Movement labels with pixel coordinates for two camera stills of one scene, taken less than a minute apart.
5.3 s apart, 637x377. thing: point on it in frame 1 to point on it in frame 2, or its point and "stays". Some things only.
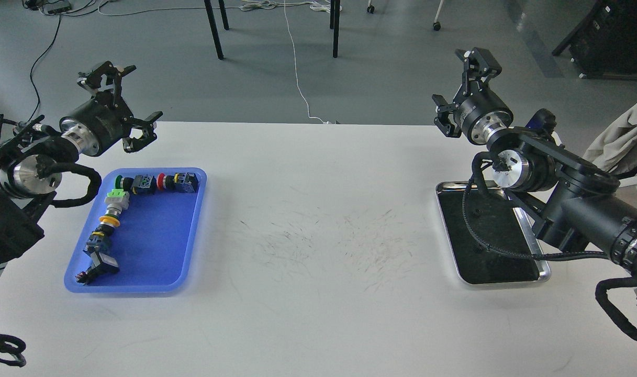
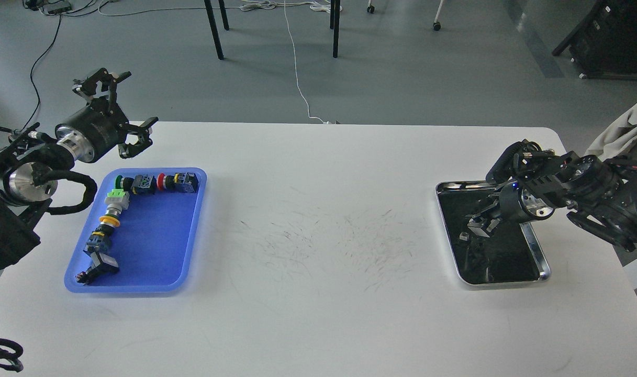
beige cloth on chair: [617, 144] stays
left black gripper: [99, 124] stays
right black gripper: [480, 112] to [517, 204]
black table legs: [334, 24] stays
